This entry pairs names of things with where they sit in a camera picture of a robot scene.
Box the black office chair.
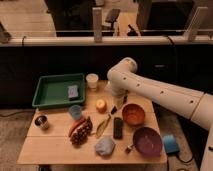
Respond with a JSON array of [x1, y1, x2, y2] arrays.
[[102, 9, 120, 36]]

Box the white paper cup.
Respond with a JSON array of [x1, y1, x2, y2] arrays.
[[86, 73, 99, 90]]

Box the metal cup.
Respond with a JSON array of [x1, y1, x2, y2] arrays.
[[34, 115, 49, 130]]

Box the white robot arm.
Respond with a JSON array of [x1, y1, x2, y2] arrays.
[[107, 57, 213, 171]]

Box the black remote control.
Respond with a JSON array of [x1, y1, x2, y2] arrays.
[[113, 117, 123, 139]]

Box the purple bowl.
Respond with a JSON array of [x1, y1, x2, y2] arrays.
[[133, 127, 163, 157]]

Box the white horizontal rail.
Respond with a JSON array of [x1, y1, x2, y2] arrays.
[[0, 36, 213, 47]]

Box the green plastic tray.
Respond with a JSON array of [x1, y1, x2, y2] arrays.
[[32, 73, 86, 109]]

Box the grey blue cloth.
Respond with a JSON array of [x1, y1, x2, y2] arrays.
[[95, 136, 115, 156]]

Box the black handled brush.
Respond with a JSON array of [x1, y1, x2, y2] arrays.
[[110, 95, 129, 115]]

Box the yellow red apple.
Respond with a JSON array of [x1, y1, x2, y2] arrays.
[[96, 99, 107, 113]]

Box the small metal clip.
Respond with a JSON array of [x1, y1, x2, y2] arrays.
[[124, 144, 134, 154]]

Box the blue plastic cup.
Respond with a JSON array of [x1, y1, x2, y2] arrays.
[[69, 105, 82, 120]]

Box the blue sponge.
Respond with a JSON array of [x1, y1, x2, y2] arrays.
[[68, 85, 79, 100]]

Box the orange bowl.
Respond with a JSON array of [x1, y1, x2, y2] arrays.
[[122, 103, 145, 126]]

